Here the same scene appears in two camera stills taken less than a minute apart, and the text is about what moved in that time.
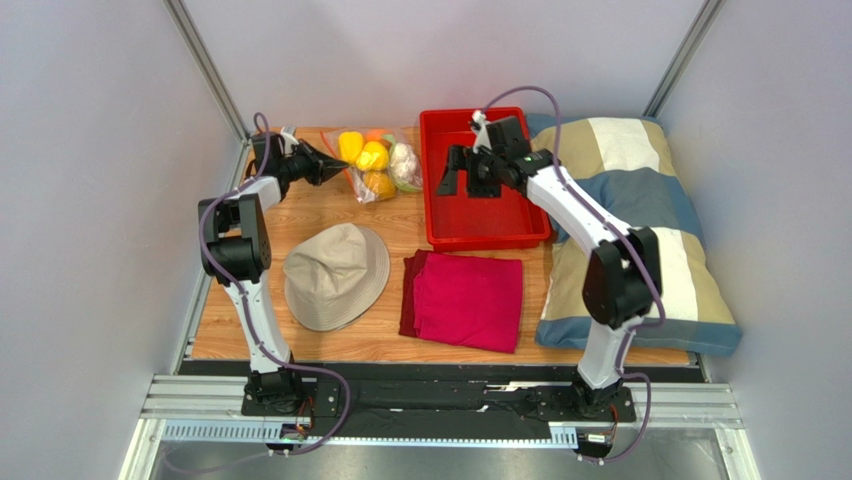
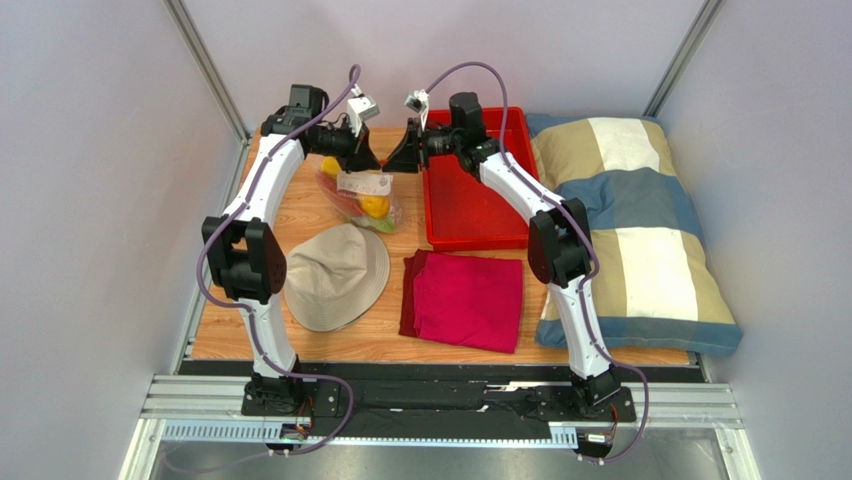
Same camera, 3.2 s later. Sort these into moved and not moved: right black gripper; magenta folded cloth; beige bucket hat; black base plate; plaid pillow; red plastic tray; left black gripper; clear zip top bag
Moved: clear zip top bag; left black gripper; right black gripper
Not moved: black base plate; red plastic tray; magenta folded cloth; plaid pillow; beige bucket hat
